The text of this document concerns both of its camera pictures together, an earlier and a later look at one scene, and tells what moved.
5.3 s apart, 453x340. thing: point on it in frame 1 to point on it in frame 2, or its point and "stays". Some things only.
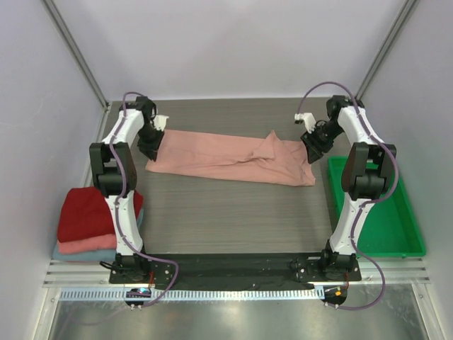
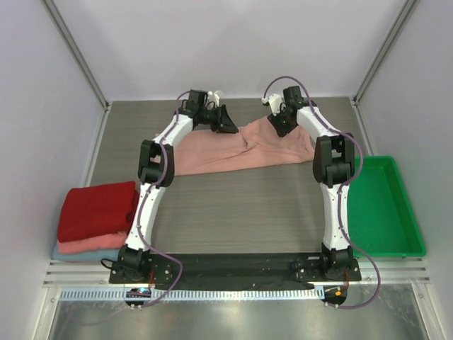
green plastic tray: (388, 227) stays
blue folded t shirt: (96, 256) stays
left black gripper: (151, 151) to (223, 123)
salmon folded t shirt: (102, 243) stays
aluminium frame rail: (390, 272) stays
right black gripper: (315, 142) to (285, 120)
